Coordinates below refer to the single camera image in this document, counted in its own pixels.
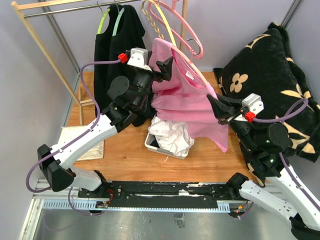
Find white t shirt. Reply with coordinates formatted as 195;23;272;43
148;116;195;152

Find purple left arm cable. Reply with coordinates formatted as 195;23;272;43
26;58;123;216

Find pink plastic hanger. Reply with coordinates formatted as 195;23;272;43
141;0;204;60

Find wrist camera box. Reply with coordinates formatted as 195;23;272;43
241;93;264;123
118;47;152;72

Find black t shirt far left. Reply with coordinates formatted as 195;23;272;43
93;29;113;118

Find pink t shirt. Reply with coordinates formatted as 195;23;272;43
150;38;228;152

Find white perforated plastic basket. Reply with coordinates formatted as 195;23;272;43
144;133;190;160

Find pink hanger with metal hook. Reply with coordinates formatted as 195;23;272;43
170;44;210;90

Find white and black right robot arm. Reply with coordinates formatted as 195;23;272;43
206;93;320;240

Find folded cream cloth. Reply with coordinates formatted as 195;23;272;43
58;125;105;162

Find lime green hanger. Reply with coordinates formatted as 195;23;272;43
96;0;110;34

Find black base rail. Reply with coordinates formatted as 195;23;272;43
78;181;244;209

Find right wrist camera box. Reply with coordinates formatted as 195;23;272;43
241;93;264;123

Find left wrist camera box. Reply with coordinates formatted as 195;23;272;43
118;47;152;72

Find black floral plush blanket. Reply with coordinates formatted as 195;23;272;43
213;22;320;188

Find black t shirt with print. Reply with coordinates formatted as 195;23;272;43
106;3;156;127

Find mint green hanger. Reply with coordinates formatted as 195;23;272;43
112;1;125;37

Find navy blue t shirt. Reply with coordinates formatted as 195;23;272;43
149;139;159;148

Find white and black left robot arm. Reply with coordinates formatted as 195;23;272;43
37;47;174;198

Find yellow hanger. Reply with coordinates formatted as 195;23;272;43
140;0;177;47

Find wooden clothes rack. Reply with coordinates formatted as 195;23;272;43
10;0;189;126

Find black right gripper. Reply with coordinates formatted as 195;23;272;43
207;91;260;152

